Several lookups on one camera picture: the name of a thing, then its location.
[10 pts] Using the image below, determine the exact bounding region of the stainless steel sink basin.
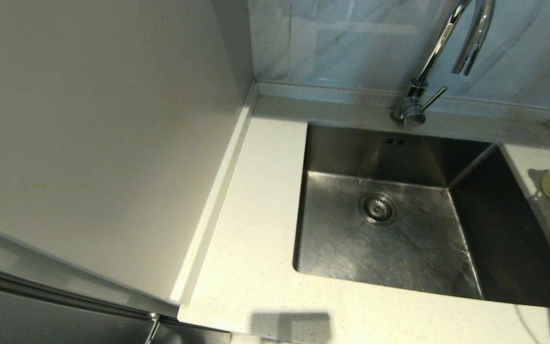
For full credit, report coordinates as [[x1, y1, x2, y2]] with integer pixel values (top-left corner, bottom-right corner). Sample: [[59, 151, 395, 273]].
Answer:
[[292, 122, 550, 309]]

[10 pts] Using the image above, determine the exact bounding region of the round metal drain strainer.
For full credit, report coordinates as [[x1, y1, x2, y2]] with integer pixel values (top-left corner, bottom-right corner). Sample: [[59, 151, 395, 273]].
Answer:
[[358, 192, 398, 226]]

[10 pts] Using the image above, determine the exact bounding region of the chrome gooseneck faucet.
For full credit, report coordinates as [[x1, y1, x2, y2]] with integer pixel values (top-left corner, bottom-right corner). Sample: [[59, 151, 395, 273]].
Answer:
[[390, 0, 496, 128]]

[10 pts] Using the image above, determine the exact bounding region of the dark grey cabinet front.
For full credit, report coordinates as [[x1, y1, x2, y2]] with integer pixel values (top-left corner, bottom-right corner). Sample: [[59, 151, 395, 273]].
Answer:
[[0, 215, 232, 344]]

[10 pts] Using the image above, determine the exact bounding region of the metal cabinet handle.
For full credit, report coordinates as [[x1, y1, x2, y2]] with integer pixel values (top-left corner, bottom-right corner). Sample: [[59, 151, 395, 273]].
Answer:
[[144, 312, 161, 344]]

